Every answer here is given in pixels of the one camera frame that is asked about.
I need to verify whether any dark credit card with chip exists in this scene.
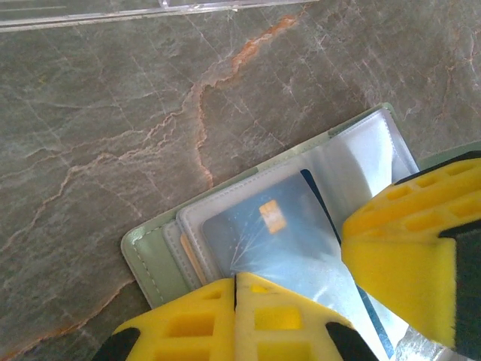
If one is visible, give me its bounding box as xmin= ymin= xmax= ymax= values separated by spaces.
xmin=201 ymin=168 xmax=396 ymax=361

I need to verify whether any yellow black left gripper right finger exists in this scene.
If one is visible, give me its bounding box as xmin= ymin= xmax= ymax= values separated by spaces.
xmin=235 ymin=272 xmax=379 ymax=361

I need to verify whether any green card holder wallet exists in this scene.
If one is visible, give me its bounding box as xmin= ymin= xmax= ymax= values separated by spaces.
xmin=119 ymin=101 xmax=481 ymax=361

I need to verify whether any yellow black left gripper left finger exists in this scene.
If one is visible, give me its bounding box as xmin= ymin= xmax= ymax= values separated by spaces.
xmin=92 ymin=278 xmax=237 ymax=361

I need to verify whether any clear acrylic card stand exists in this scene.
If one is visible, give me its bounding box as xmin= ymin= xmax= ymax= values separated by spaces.
xmin=0 ymin=0 xmax=315 ymax=34

